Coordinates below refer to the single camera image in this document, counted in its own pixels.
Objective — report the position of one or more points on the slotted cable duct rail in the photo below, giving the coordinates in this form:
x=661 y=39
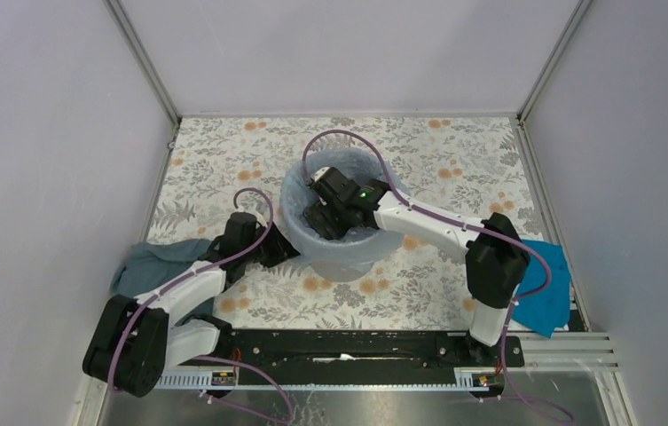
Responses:
x=228 y=380

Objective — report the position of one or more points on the floral patterned table mat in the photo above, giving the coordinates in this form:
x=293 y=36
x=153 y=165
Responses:
x=469 y=165

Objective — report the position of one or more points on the grey plastic trash bin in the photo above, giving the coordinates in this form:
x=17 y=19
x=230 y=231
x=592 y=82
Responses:
x=337 y=272

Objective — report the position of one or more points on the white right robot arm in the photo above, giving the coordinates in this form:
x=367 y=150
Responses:
x=491 y=248

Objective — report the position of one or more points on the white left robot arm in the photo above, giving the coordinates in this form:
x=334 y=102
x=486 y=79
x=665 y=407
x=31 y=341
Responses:
x=151 y=324

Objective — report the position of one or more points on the light blue plastic trash bag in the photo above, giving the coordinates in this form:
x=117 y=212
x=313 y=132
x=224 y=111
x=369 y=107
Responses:
x=360 y=247

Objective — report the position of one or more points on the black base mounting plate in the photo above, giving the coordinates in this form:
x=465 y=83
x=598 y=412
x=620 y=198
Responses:
x=391 y=354

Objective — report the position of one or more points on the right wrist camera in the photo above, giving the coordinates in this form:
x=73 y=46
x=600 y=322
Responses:
x=319 y=174

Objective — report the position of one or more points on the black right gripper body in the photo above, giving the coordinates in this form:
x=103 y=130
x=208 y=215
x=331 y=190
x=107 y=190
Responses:
x=320 y=213

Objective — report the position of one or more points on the grey-blue cloth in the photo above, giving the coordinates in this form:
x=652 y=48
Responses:
x=148 y=266

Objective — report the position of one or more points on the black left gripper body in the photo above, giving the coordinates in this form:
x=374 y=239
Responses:
x=270 y=250

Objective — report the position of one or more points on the bright blue cloth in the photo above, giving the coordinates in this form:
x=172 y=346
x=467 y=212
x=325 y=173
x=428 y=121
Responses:
x=549 y=309

